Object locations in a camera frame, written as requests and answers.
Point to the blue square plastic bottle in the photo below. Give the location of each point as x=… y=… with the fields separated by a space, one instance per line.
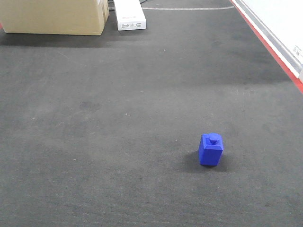
x=210 y=149

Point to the black conveyor belt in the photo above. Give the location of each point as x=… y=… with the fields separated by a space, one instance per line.
x=104 y=131

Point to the brown cardboard box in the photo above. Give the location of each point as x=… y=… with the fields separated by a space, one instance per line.
x=55 y=17

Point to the long white carton box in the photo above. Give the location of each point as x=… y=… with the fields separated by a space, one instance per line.
x=129 y=15

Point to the white aluminium side panel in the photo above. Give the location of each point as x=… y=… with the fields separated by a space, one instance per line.
x=280 y=23

